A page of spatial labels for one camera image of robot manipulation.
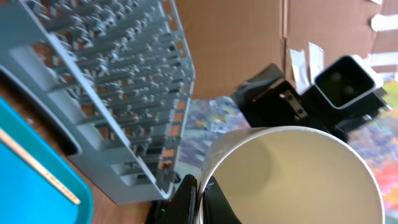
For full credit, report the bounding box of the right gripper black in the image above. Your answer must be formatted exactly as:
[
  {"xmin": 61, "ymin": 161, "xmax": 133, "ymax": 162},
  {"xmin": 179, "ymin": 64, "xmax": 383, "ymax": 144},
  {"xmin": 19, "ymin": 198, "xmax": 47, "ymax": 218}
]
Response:
[{"xmin": 232, "ymin": 63, "xmax": 348, "ymax": 140}]

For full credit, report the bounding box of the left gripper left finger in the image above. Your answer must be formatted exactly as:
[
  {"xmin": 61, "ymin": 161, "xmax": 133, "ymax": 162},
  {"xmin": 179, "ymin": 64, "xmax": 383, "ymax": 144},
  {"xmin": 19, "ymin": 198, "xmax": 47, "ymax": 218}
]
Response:
[{"xmin": 146, "ymin": 174, "xmax": 197, "ymax": 224}]

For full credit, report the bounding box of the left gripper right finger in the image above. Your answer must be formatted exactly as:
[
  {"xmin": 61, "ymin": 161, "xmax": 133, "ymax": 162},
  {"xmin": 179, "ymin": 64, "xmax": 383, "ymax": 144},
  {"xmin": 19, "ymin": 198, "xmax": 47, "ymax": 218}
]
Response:
[{"xmin": 203, "ymin": 177, "xmax": 241, "ymax": 224}]

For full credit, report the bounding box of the white cup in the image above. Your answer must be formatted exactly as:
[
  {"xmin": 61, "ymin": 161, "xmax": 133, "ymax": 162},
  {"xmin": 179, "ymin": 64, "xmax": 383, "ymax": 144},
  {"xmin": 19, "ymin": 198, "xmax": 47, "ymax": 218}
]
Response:
[{"xmin": 195, "ymin": 126, "xmax": 386, "ymax": 224}]

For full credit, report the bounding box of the grey dishwasher rack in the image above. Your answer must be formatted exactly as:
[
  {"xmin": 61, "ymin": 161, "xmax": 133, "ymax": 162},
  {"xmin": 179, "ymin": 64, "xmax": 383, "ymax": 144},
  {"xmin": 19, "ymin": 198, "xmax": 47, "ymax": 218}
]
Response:
[{"xmin": 1, "ymin": 0, "xmax": 195, "ymax": 204}]

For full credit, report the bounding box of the teal tray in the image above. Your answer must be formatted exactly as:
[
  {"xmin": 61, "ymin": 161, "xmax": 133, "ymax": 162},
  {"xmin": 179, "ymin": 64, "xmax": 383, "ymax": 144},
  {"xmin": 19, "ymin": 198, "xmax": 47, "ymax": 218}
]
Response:
[{"xmin": 1, "ymin": 100, "xmax": 94, "ymax": 224}]

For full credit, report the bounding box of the right wooden chopstick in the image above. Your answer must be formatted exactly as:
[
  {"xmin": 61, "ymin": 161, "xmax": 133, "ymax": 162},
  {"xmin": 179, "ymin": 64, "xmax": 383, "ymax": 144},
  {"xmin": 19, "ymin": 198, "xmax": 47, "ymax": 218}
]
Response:
[{"xmin": 1, "ymin": 129, "xmax": 81, "ymax": 205}]

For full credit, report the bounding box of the cardboard wall panel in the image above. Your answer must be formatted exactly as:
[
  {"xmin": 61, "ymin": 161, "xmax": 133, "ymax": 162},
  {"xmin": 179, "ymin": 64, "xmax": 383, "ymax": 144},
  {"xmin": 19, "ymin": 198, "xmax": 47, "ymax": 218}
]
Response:
[{"xmin": 176, "ymin": 0, "xmax": 397, "ymax": 98}]

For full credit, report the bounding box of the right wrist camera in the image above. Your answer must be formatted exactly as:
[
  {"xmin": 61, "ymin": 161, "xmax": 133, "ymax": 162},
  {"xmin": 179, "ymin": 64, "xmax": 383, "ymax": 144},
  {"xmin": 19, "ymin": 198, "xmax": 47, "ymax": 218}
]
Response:
[{"xmin": 312, "ymin": 55, "xmax": 391, "ymax": 132}]

